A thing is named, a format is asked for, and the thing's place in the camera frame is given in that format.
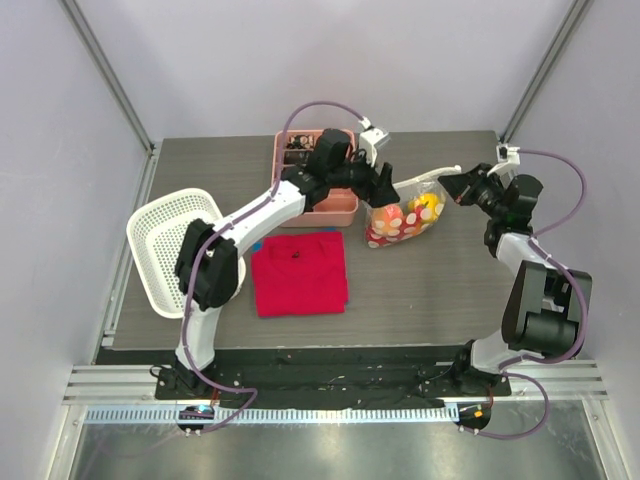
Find folded red t-shirt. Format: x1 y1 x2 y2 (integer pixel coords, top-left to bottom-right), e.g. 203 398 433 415
250 231 349 318

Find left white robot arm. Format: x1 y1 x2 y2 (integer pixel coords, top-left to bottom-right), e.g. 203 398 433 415
175 127 399 399

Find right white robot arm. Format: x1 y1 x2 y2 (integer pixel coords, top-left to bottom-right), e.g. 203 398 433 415
438 163 592 395

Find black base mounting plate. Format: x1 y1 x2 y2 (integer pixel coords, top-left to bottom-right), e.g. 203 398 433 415
150 346 511 410

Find fake peach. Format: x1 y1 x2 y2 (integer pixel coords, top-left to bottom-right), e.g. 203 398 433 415
370 204 404 236

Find fake yellow pear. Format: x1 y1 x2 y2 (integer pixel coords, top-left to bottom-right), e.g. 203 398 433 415
408 192 445 224

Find pink divided organizer tray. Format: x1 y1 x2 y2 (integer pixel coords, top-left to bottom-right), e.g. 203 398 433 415
272 129 359 228

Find white slotted cable duct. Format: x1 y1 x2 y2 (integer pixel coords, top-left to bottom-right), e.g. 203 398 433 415
85 403 459 425

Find white perforated plastic basket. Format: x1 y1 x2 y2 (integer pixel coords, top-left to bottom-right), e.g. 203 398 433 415
126 188 223 319

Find rolled sock top compartment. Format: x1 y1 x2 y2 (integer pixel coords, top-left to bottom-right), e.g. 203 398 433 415
285 134 315 150

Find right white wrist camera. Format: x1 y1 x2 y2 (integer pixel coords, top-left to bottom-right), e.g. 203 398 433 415
488 143 520 177

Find clear polka dot zip bag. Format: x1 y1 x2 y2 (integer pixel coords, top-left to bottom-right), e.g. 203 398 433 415
365 165 462 249

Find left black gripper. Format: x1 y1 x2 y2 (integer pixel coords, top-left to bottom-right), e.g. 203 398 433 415
329 145 401 209

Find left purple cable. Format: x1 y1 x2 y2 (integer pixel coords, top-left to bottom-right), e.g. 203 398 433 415
178 99 369 434

